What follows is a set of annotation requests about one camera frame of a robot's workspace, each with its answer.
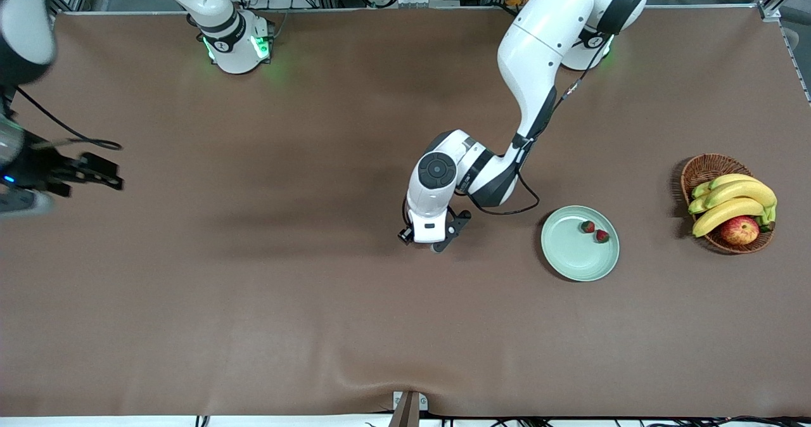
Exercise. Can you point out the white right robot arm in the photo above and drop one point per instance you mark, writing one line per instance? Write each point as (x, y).
(222, 9)

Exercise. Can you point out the greenish yellow banana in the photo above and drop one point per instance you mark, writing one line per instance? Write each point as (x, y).
(700, 190)
(697, 205)

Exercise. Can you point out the brown table cover sheet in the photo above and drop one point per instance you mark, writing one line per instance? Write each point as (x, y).
(253, 287)

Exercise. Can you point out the red strawberry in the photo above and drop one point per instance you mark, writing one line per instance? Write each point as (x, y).
(602, 235)
(588, 226)

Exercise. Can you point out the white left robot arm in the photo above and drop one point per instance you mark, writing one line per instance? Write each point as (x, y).
(545, 34)

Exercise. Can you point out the brown wicker basket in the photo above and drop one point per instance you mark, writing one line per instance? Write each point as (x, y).
(706, 167)

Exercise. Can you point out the white terminal strip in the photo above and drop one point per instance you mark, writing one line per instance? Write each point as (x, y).
(424, 0)

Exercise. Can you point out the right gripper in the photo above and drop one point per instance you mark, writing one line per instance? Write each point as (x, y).
(39, 166)

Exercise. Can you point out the aluminium table side rail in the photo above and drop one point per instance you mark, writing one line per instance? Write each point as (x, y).
(798, 66)

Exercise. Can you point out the red yellow apple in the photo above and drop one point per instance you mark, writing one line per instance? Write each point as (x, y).
(739, 230)

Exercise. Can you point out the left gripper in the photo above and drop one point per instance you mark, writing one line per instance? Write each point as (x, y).
(402, 238)

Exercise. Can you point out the pale green round plate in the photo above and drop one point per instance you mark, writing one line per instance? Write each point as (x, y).
(570, 256)

